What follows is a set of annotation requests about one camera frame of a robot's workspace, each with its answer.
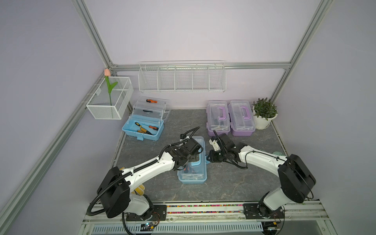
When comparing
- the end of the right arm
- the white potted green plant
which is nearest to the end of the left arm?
the end of the right arm

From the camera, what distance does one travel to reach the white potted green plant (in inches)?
38.4

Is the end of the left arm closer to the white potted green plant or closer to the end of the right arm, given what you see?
the end of the right arm
